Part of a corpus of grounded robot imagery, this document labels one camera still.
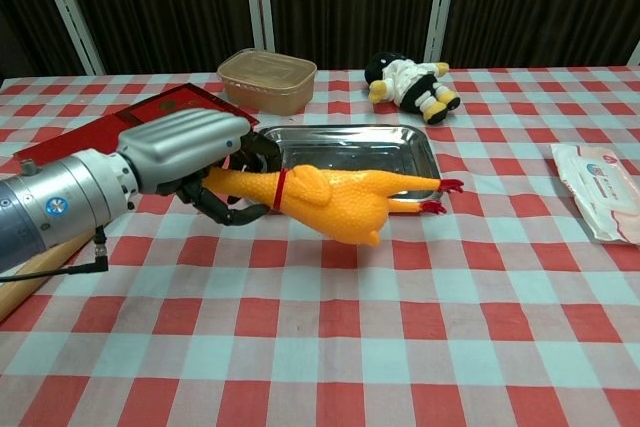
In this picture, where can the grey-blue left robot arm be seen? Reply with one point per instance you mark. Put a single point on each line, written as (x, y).
(55, 207)

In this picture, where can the yellow rubber chicken toy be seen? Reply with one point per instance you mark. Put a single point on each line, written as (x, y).
(350, 202)

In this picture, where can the white wet wipes pack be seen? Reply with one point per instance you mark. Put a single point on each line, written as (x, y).
(600, 192)

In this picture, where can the red white checkered tablecloth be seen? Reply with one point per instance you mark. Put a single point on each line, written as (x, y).
(320, 347)

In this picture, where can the black white plush doll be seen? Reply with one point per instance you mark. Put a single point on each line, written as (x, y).
(410, 82)

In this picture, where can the red certificate folder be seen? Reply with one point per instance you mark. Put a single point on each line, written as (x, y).
(75, 137)

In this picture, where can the brown lidded food container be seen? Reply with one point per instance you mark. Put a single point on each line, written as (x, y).
(270, 87)

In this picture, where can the wooden rolling pin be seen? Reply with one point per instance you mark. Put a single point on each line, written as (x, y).
(25, 292)

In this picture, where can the silver metal tray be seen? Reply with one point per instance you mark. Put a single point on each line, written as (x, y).
(350, 147)

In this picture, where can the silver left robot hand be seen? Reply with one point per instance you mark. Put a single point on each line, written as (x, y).
(185, 147)

